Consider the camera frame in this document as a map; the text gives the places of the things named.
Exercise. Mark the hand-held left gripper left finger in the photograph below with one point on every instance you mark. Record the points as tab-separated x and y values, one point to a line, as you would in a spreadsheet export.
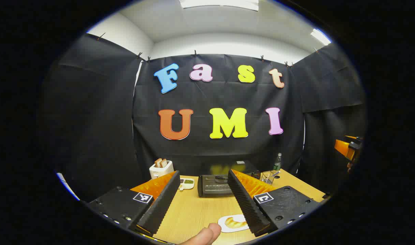
160	204

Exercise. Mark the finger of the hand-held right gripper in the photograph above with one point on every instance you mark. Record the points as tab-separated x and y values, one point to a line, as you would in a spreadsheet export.
351	137
343	147

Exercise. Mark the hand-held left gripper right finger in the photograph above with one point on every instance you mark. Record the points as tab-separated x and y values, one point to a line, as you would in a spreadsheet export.
245	200

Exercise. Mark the golden croissant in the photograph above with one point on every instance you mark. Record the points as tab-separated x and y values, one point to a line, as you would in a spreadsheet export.
235	223

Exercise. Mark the black electric oven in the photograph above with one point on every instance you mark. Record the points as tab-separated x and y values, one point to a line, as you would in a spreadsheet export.
212	187

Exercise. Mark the white toaster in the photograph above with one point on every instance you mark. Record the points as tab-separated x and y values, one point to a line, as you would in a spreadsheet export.
159	172

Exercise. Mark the white plate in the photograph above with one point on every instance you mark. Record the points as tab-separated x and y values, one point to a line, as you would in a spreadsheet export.
223	225

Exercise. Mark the white divided snack dish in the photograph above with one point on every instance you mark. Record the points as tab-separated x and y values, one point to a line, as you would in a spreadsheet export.
187	183

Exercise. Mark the silver utensil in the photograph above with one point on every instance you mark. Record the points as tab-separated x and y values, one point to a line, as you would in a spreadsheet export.
275	174

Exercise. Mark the toast slice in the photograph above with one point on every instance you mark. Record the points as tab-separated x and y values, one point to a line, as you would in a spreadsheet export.
158	162
164	162

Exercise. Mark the green plastic bottle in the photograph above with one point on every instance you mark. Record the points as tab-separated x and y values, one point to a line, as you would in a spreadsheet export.
277	163

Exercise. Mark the black backdrop cloth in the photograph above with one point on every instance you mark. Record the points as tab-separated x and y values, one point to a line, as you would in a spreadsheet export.
102	119

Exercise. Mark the small ceiling light panel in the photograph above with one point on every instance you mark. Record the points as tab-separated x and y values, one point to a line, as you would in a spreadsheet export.
320	36

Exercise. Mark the large ceiling light panel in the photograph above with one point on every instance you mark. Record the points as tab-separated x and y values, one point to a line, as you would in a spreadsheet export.
219	4

